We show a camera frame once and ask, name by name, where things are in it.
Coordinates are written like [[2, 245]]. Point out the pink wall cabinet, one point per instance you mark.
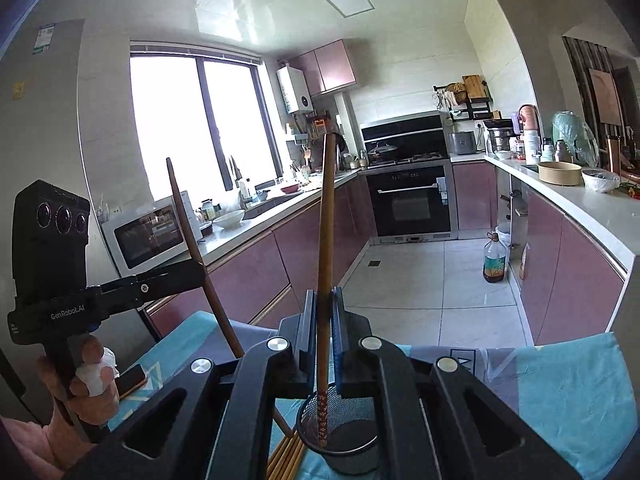
[[326, 69]]

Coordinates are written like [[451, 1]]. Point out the pink cabinets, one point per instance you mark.
[[568, 284], [262, 270]]

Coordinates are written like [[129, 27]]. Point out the white microwave oven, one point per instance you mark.
[[139, 240]]

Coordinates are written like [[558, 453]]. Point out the grey refrigerator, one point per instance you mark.
[[60, 111]]

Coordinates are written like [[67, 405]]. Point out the black wall shelf rack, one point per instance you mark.
[[466, 100]]

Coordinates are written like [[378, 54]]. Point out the black range hood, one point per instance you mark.
[[389, 128]]

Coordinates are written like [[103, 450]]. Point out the black mesh utensil holder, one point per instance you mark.
[[351, 446]]

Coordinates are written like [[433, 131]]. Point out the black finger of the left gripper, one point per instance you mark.
[[177, 277]]

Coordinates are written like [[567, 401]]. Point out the white plastic bag bowl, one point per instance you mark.
[[599, 180]]

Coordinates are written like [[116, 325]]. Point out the white water heater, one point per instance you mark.
[[295, 94]]

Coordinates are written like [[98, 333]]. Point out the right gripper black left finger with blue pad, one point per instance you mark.
[[211, 421]]

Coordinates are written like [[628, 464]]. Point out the round bamboo steamer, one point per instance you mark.
[[560, 173]]

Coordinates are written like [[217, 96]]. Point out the left hand with bandaged finger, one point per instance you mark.
[[92, 394]]

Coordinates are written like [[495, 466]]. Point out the pink thermos jug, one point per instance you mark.
[[528, 117]]

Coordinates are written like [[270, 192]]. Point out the white bowl on counter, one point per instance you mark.
[[229, 221]]

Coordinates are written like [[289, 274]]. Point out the window with dark frame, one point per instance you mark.
[[213, 119]]

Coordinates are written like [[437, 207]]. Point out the black built-in oven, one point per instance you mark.
[[413, 202]]

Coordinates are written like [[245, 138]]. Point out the oil bottle on floor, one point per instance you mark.
[[494, 263]]

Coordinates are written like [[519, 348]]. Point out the pink lower cabinets right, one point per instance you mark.
[[568, 284]]

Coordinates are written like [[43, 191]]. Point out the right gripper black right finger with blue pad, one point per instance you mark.
[[435, 420]]

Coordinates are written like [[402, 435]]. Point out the pink lower cabinets left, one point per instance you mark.
[[262, 270]]

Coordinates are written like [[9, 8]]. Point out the smartphone on table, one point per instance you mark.
[[128, 382]]

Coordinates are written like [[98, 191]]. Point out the light green wrapped appliance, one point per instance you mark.
[[578, 137]]

